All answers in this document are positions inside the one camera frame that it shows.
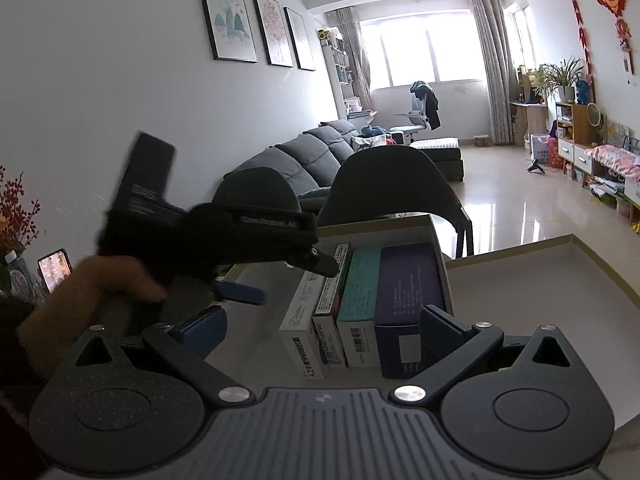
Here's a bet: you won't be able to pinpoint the narrow framed picture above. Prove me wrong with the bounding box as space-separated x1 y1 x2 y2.
283 6 317 72

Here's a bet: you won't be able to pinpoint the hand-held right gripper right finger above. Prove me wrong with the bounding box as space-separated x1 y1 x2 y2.
387 305 581 407

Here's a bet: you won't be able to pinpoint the white red print medicine box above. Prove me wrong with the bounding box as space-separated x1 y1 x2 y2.
311 242 351 368

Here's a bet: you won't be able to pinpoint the framed pink tree picture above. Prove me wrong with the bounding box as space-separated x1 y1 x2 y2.
250 0 295 67

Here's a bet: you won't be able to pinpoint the white drawer cabinet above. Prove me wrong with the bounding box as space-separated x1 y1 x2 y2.
557 137 640 221

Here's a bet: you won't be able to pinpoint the framed blue mountain picture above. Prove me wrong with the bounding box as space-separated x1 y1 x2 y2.
195 0 258 63

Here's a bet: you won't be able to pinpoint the clear water bottle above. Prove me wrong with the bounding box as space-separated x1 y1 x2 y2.
4 250 33 301

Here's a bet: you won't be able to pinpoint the light wooden computer desk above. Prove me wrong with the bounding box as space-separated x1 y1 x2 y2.
510 100 551 148

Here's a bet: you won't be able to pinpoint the potted green plant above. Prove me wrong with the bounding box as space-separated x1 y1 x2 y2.
530 57 586 103

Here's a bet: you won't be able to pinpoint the grey curtain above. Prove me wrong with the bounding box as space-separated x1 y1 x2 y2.
336 7 373 111
467 0 516 146

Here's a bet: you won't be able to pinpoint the dark jacket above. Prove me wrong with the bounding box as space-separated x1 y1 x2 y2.
410 81 442 131

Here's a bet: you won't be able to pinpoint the white bookshelf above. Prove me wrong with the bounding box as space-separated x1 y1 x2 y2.
317 29 361 121

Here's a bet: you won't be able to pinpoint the dark dining chair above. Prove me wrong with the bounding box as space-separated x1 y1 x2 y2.
317 145 475 257
212 166 303 211

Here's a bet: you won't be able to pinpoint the white office chair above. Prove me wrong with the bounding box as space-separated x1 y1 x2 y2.
390 81 433 133

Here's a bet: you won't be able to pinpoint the wooden cube shelf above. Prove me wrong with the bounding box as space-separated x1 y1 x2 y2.
555 101 596 146

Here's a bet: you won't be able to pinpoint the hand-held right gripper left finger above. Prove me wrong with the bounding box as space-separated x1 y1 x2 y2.
62 306 256 407

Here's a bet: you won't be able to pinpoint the black smartphone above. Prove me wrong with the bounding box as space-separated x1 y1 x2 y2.
37 248 73 295

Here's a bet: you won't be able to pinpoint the pink floral cloth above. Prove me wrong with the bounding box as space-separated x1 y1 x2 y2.
585 144 640 181

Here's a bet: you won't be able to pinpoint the short red chili string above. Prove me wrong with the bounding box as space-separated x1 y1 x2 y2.
562 0 596 81

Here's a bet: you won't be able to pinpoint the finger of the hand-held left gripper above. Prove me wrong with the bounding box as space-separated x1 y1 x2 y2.
212 279 267 307
286 246 342 278

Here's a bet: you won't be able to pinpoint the teal white medicine box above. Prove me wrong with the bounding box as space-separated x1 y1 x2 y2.
336 247 383 368

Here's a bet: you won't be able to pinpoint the person's left hand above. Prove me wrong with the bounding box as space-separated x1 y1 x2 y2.
17 254 168 361

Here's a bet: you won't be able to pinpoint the red orange flower bouquet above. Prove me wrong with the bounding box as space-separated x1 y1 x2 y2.
0 165 41 256

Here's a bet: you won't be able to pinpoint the beige cardboard box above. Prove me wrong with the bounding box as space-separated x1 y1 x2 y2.
205 212 455 381

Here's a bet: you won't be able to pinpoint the white box black characters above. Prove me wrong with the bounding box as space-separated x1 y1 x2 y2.
278 260 332 381

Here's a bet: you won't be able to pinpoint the grey sofa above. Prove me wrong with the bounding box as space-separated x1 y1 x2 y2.
224 119 465 201

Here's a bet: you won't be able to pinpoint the person's left forearm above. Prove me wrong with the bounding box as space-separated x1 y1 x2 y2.
0 292 56 391

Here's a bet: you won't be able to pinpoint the dark purple box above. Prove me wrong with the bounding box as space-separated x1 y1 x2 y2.
373 241 448 380

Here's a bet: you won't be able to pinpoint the beige cardboard box lid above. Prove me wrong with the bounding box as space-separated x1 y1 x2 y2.
444 232 640 436

